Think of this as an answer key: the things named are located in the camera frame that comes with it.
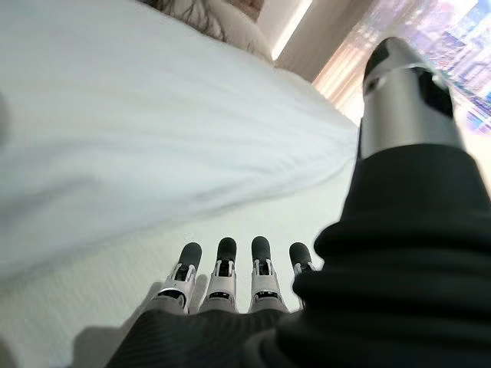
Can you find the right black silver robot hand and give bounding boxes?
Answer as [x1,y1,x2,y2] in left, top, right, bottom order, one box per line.
[105,37,491,368]

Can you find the white duvet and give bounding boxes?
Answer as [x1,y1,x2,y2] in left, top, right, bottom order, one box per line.
[0,0,360,284]

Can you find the sheer beige curtain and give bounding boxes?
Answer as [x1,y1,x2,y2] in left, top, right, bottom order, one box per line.
[312,36,371,123]

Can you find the white textured fringed blanket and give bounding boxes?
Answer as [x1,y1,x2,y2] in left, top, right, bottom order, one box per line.
[0,168,358,368]

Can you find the beige pillow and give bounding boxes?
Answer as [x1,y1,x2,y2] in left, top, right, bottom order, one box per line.
[214,15,274,67]

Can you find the woven fringed grey cushion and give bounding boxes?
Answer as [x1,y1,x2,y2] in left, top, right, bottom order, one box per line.
[147,0,231,39]

